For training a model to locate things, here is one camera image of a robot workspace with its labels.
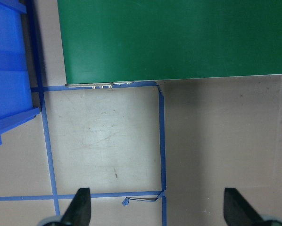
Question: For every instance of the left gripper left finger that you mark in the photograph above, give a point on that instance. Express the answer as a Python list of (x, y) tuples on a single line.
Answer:
[(78, 212)]

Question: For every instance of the green conveyor belt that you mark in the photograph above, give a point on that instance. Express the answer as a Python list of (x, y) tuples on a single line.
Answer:
[(143, 40)]

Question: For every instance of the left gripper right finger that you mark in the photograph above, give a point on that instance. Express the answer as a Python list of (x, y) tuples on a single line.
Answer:
[(238, 212)]

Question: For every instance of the blue bin robot left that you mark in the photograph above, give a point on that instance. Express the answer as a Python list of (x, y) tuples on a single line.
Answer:
[(16, 106)]

